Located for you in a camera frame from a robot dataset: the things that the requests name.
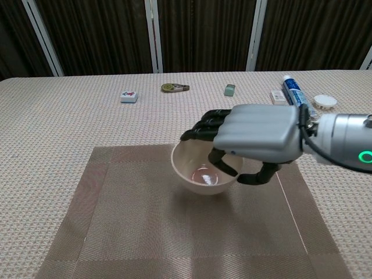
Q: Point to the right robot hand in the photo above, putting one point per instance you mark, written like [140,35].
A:
[258,130]

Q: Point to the beige bowl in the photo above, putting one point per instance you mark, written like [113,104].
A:
[189,171]

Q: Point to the brown woven placemat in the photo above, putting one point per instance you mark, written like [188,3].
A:
[145,226]

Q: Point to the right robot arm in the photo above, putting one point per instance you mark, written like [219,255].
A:
[340,139]

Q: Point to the small white eraser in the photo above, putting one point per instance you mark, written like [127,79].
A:
[278,96]

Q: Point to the small green eraser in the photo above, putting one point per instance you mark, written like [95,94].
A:
[229,90]

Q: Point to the blue white toothpaste tube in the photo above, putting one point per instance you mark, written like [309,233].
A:
[293,88]

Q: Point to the round white lid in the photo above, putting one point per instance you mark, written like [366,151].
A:
[325,101]

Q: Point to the olive correction tape dispenser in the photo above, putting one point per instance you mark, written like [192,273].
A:
[171,87]

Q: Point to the white mahjong tile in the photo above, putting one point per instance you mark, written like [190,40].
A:
[129,96]

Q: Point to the pink woven tablecloth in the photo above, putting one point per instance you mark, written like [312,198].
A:
[72,122]

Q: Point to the white aluminium partition post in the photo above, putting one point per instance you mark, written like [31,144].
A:
[367,62]
[153,37]
[43,40]
[255,37]

